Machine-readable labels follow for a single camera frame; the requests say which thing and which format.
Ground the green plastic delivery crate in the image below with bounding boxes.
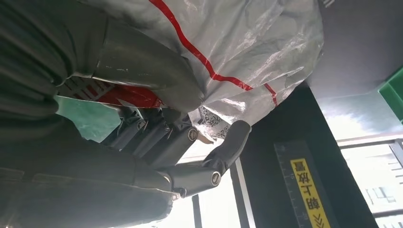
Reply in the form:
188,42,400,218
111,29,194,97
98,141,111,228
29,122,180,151
377,66,403,123

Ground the window with dark frame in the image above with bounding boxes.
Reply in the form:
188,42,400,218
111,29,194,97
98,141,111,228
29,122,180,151
125,130,403,228

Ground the black yellow ruler sticker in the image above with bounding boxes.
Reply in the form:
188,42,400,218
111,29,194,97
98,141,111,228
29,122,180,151
273,141,332,228

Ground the green conveyor belt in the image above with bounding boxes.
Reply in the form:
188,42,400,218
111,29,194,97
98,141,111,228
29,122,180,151
54,95,124,144

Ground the black inbound scanner machine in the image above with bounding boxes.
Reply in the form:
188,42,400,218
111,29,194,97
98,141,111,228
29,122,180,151
229,0,403,228

